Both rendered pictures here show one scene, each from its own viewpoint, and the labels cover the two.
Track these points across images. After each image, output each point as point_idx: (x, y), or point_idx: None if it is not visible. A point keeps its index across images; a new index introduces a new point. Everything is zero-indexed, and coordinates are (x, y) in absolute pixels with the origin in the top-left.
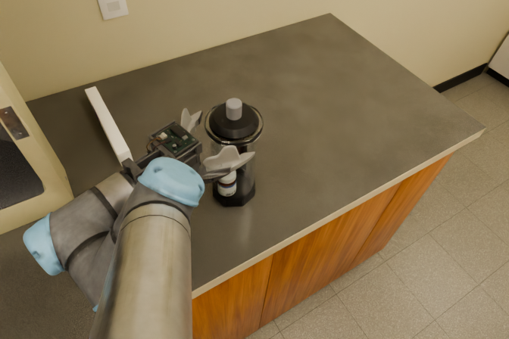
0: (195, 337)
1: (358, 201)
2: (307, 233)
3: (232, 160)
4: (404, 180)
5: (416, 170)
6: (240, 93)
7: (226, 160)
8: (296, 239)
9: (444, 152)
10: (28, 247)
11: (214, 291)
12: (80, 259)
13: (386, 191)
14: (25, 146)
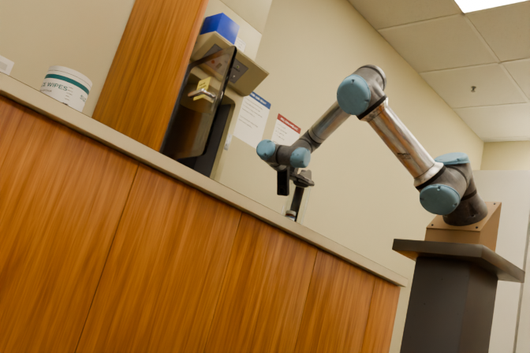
0: (255, 334)
1: (353, 255)
2: (333, 250)
3: (308, 178)
4: (372, 297)
5: (378, 269)
6: None
7: (307, 176)
8: (329, 247)
9: (390, 271)
10: (266, 139)
11: (285, 265)
12: (285, 145)
13: (363, 294)
14: (223, 154)
